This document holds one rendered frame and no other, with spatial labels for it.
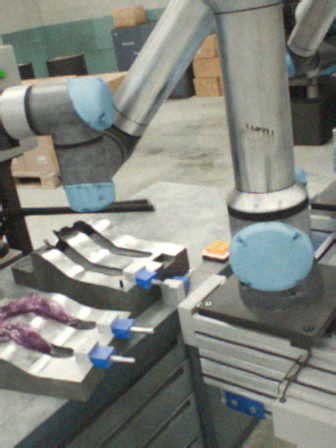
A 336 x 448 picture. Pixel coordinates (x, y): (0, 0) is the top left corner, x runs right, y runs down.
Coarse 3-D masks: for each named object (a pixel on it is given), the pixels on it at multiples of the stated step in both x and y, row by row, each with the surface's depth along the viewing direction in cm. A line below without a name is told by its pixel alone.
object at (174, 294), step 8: (192, 272) 156; (168, 280) 148; (176, 280) 148; (184, 280) 149; (160, 288) 146; (168, 288) 145; (176, 288) 144; (184, 288) 148; (168, 296) 146; (176, 296) 145; (184, 296) 148; (176, 304) 146
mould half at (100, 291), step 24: (72, 240) 164; (120, 240) 168; (144, 240) 167; (24, 264) 171; (48, 264) 157; (72, 264) 157; (120, 264) 154; (48, 288) 162; (72, 288) 154; (96, 288) 147; (120, 288) 141; (144, 288) 145
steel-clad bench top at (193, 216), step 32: (160, 192) 229; (192, 192) 222; (224, 192) 217; (128, 224) 203; (160, 224) 198; (192, 224) 193; (224, 224) 189; (192, 256) 171; (192, 288) 153; (160, 320) 141; (0, 416) 117; (32, 416) 115
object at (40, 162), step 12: (24, 84) 545; (48, 144) 515; (24, 156) 536; (36, 156) 528; (48, 156) 521; (12, 168) 551; (24, 168) 543; (36, 168) 535; (48, 168) 528; (48, 180) 520
